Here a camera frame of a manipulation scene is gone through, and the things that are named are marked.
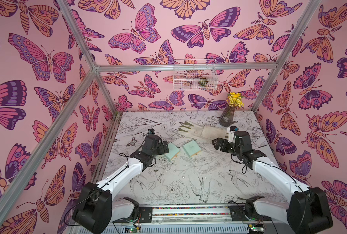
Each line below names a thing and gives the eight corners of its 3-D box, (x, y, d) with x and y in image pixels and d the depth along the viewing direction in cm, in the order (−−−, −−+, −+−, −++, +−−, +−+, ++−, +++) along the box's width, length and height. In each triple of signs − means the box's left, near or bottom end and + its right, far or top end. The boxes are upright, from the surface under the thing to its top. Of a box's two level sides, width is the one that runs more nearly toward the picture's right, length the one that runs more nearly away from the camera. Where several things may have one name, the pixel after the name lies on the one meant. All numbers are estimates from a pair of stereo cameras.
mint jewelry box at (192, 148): (189, 157, 96) (190, 155, 94) (183, 147, 101) (183, 145, 98) (201, 151, 99) (202, 148, 97) (194, 141, 104) (194, 139, 101)
